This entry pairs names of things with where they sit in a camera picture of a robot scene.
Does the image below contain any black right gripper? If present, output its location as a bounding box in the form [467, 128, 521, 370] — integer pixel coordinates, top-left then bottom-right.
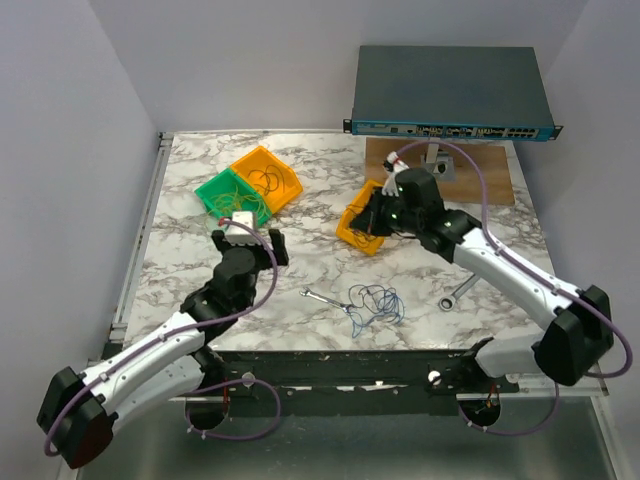
[350, 187, 421, 238]

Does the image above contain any yellow bin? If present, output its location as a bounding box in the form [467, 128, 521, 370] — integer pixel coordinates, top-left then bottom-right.
[335, 180, 384, 256]
[230, 146, 303, 214]

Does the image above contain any green plastic bin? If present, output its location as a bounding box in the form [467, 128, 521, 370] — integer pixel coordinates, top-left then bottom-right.
[194, 168, 272, 227]

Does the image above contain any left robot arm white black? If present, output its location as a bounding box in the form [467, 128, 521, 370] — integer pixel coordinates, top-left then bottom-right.
[36, 227, 289, 469]

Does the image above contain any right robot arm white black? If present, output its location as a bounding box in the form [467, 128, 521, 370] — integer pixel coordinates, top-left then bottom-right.
[349, 167, 614, 392]

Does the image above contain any silver open-end wrench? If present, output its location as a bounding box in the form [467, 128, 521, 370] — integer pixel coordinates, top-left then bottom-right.
[300, 288, 354, 314]

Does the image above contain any wooden base board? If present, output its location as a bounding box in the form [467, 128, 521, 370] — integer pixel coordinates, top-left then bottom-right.
[364, 137, 515, 206]

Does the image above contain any silver ratchet wrench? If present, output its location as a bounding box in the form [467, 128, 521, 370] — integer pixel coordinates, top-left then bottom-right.
[438, 275, 480, 312]

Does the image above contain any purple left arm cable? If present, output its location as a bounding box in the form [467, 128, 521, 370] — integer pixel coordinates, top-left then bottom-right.
[43, 217, 282, 457]

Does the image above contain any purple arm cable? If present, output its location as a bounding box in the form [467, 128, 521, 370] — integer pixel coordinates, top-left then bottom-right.
[394, 139, 634, 436]
[43, 217, 282, 457]

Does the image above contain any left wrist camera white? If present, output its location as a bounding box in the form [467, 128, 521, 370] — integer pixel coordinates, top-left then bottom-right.
[219, 210, 259, 246]

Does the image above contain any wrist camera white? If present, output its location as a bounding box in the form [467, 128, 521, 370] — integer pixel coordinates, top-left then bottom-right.
[382, 151, 408, 196]
[219, 210, 259, 246]

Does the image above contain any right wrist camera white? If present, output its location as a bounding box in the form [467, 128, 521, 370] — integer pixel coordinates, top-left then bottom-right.
[382, 151, 408, 196]

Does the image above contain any aluminium table frame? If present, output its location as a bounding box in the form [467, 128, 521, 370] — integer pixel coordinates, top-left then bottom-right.
[54, 130, 611, 480]

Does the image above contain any metal switch stand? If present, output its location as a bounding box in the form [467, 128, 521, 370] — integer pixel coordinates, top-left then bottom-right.
[420, 143, 456, 183]

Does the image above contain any blue network switch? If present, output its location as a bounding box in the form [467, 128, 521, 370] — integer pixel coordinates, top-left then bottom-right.
[343, 45, 562, 142]

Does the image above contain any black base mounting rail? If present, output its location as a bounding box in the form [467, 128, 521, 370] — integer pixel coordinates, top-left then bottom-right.
[99, 342, 521, 419]

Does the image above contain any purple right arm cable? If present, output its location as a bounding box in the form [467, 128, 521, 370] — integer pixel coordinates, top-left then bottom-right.
[394, 139, 634, 436]

